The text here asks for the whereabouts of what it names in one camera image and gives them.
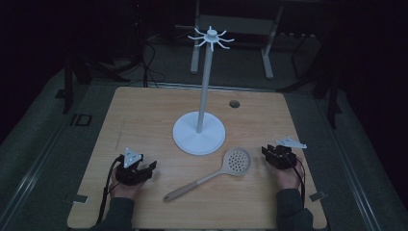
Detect beige slotted skimmer spoon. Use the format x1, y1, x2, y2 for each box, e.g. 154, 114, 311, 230
162, 146, 253, 203

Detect white utensil rack with hooks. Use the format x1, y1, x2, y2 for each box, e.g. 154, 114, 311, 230
171, 25, 236, 157

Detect black floor cables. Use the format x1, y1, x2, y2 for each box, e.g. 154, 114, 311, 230
138, 18, 167, 89

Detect person's right hand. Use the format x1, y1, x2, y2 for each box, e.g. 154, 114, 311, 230
274, 156, 306, 192

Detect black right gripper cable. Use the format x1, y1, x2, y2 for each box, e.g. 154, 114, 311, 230
287, 155, 307, 210

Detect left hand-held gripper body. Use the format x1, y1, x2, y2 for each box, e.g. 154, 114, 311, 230
115, 147, 146, 187

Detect white metal desk frame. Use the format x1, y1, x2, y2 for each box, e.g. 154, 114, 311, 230
190, 0, 285, 81

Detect person's left hand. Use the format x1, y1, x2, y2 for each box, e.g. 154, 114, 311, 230
108, 173, 145, 202

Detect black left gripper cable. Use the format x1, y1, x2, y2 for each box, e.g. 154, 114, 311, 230
95, 154, 125, 226

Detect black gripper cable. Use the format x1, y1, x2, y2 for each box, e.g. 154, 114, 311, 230
95, 154, 125, 226
287, 155, 307, 210

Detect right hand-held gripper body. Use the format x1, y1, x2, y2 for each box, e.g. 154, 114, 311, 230
268, 136, 308, 170

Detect black metal stand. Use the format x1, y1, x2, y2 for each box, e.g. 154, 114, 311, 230
277, 28, 344, 130
61, 47, 131, 116

